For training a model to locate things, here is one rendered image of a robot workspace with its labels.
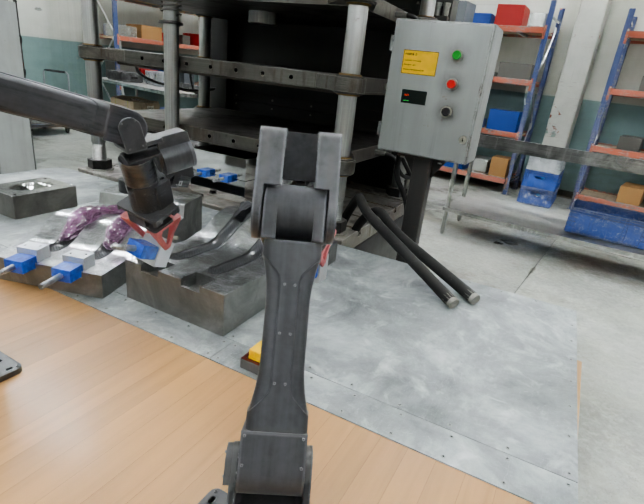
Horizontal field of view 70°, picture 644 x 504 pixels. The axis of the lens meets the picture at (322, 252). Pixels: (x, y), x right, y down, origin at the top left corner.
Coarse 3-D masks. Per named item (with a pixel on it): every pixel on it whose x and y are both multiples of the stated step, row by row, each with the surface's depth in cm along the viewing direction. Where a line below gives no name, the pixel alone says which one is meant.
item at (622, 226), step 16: (576, 208) 381; (592, 208) 409; (608, 208) 403; (624, 208) 398; (576, 224) 385; (592, 224) 378; (608, 224) 372; (624, 224) 367; (640, 224) 361; (608, 240) 375; (624, 240) 370; (640, 240) 364
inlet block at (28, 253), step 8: (16, 248) 99; (24, 248) 98; (32, 248) 98; (40, 248) 99; (48, 248) 101; (16, 256) 97; (24, 256) 97; (32, 256) 98; (40, 256) 99; (48, 256) 102; (8, 264) 96; (16, 264) 95; (24, 264) 96; (32, 264) 98; (0, 272) 92; (16, 272) 96; (24, 272) 96
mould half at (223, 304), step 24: (216, 216) 119; (192, 240) 112; (240, 240) 112; (192, 264) 98; (216, 264) 100; (144, 288) 96; (168, 288) 93; (216, 288) 89; (240, 288) 91; (264, 288) 99; (168, 312) 95; (192, 312) 92; (216, 312) 89; (240, 312) 93
